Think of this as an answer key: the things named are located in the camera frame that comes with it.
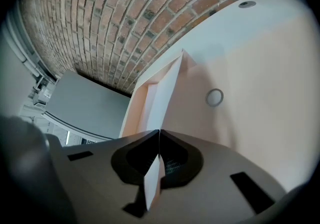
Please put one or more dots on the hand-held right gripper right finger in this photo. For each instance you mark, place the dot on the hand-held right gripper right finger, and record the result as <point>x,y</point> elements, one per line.
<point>212,193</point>

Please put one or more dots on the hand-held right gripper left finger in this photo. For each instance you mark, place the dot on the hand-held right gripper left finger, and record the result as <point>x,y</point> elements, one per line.
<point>100,168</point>

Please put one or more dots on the white sheet of paper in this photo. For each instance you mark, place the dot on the white sheet of paper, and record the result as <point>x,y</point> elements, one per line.
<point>166,98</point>

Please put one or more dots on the grey flat panel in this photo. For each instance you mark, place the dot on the grey flat panel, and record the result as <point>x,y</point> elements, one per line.
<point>90,103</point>

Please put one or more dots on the round grey ceiling fitting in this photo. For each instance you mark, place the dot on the round grey ceiling fitting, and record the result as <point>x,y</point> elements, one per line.
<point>247,4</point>
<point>214,97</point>

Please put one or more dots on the white window frame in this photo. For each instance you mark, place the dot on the white window frame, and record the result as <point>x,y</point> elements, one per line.
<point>22,48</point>

